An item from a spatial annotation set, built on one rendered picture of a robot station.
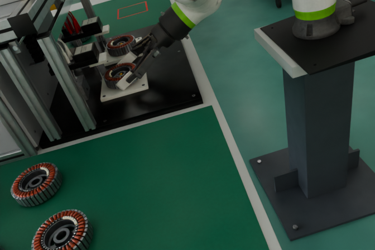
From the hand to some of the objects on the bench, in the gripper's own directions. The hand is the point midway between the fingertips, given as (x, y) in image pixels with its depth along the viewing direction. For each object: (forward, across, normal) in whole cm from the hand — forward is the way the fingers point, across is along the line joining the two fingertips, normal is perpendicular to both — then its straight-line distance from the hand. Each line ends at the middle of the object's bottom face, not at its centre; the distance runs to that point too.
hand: (123, 74), depth 108 cm
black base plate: (+5, +12, -4) cm, 13 cm away
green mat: (+22, -53, +8) cm, 58 cm away
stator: (+22, -36, +7) cm, 43 cm away
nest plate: (+2, 0, -3) cm, 4 cm away
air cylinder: (+15, 0, +4) cm, 15 cm away
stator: (+2, 0, -2) cm, 2 cm away
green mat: (+24, +76, +5) cm, 80 cm away
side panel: (+38, -21, +16) cm, 46 cm away
